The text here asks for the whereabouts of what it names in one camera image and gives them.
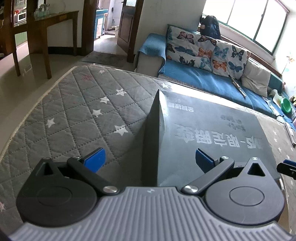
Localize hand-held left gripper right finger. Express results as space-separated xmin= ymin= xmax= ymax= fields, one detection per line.
xmin=181 ymin=148 xmax=270 ymax=196

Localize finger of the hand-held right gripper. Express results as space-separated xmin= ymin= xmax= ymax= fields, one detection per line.
xmin=277 ymin=159 xmax=296 ymax=179

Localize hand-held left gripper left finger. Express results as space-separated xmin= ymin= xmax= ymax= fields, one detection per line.
xmin=32 ymin=146 xmax=121 ymax=195

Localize dark grey cardboard box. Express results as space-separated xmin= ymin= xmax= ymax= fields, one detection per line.
xmin=141 ymin=89 xmax=281 ymax=188

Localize grey quilted star mattress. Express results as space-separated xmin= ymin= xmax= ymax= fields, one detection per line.
xmin=0 ymin=64 xmax=296 ymax=232

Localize green bowl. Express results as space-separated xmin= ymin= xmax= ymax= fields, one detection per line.
xmin=280 ymin=97 xmax=292 ymax=114

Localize white plastic bottle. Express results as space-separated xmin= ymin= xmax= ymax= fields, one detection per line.
xmin=270 ymin=89 xmax=281 ymax=102

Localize blue sofa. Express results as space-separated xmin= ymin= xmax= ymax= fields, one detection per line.
xmin=136 ymin=33 xmax=296 ymax=126

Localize wooden stick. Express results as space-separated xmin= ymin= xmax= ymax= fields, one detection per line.
xmin=228 ymin=75 xmax=247 ymax=99

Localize beige pillow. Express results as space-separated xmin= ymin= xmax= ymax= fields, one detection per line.
xmin=240 ymin=59 xmax=271 ymax=98

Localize grey floor mat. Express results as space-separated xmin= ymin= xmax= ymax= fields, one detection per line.
xmin=80 ymin=51 xmax=127 ymax=69

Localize colourful pinwheel toy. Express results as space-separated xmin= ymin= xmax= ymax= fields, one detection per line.
xmin=281 ymin=52 xmax=293 ymax=77

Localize butterfly print cushion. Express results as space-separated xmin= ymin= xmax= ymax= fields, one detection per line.
xmin=166 ymin=24 xmax=251 ymax=80

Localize dark backpack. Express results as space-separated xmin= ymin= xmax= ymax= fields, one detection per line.
xmin=199 ymin=15 xmax=221 ymax=40

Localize brown glass panel door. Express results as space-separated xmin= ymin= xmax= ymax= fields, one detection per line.
xmin=117 ymin=0 xmax=145 ymax=63

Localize blue white cabinet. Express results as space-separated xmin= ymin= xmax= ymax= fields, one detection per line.
xmin=96 ymin=9 xmax=109 ymax=39

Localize wooden arch shelf unit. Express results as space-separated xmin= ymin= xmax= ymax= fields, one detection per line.
xmin=0 ymin=0 xmax=49 ymax=56

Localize green kitchen cabinets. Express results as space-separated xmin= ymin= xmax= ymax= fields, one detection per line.
xmin=14 ymin=0 xmax=28 ymax=44

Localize dark wooden table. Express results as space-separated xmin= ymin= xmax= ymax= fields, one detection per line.
xmin=10 ymin=10 xmax=80 ymax=80

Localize window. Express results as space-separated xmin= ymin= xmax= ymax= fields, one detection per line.
xmin=201 ymin=0 xmax=296 ymax=56

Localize row of glass jars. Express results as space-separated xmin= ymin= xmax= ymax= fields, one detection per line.
xmin=33 ymin=3 xmax=50 ymax=18

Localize white microwave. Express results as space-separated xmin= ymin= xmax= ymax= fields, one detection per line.
xmin=14 ymin=12 xmax=26 ymax=24

